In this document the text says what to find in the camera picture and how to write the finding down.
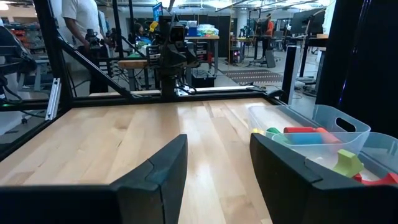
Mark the black metal table frame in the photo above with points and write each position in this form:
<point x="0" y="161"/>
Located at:
<point x="93" y="101"/>

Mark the black floor box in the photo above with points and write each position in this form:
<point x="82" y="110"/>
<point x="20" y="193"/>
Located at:
<point x="202" y="80"/>

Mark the white and black post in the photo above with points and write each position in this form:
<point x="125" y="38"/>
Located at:
<point x="290" y="71"/>

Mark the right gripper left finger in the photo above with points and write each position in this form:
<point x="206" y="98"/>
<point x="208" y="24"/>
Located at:
<point x="164" y="186"/>

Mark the dark green cylinder block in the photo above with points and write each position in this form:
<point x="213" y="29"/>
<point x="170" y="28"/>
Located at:
<point x="273" y="130"/>

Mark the light green arch block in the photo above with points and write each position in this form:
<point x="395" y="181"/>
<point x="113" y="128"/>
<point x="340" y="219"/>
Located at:
<point x="348" y="163"/>

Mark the striped floor mat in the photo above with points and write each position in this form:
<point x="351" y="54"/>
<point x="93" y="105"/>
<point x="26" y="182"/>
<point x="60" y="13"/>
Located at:
<point x="253" y="76"/>

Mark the silver aluminium bracket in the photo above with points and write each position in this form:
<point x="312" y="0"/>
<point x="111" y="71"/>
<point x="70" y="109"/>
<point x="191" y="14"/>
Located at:
<point x="53" y="99"/>

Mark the computer monitor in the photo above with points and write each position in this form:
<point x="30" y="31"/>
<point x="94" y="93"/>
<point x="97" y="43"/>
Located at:
<point x="157" y="11"/>
<point x="306" y="20"/>

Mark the light green cylinder block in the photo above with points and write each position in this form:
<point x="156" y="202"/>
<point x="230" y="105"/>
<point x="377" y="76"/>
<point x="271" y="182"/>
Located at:
<point x="281" y="139"/>

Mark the wooden top workbench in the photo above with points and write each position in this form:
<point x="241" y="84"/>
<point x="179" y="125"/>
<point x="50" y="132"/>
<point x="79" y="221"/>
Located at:
<point x="202" y="37"/>
<point x="133" y="63"/>

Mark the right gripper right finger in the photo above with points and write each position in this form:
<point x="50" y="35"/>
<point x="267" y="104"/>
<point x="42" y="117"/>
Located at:
<point x="280" y="186"/>

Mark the person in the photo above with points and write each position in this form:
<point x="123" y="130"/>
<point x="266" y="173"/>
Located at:
<point x="81" y="18"/>
<point x="269" y="29"/>
<point x="140" y="31"/>

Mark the red arch block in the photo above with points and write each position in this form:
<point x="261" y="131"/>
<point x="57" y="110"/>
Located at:
<point x="390" y="179"/>

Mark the tall black panel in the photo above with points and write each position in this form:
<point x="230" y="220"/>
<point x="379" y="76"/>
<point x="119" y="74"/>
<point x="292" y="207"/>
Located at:
<point x="357" y="62"/>

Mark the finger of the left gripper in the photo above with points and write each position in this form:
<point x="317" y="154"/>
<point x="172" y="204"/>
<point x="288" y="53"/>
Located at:
<point x="179" y="59"/>
<point x="171" y="59"/>

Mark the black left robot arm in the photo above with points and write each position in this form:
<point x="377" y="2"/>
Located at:
<point x="168" y="84"/>

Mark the red cylinder block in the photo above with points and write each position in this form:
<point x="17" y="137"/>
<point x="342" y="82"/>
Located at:
<point x="298" y="129"/>

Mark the yellow cylinder block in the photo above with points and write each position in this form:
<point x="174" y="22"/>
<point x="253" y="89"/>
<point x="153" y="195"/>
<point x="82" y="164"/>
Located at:
<point x="257" y="131"/>

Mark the small clear plastic bin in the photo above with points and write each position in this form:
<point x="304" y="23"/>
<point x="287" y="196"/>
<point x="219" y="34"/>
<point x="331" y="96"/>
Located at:
<point x="382" y="149"/>
<point x="270" y="116"/>

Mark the black jointed arm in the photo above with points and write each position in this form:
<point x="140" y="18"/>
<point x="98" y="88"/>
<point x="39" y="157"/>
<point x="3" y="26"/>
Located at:
<point x="12" y="46"/>

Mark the orange cylinder block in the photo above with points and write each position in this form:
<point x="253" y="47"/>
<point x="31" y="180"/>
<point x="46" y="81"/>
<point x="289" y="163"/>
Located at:
<point x="328" y="136"/>

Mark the blue cylinder block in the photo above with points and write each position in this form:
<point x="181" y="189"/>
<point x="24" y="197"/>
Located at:
<point x="304" y="139"/>

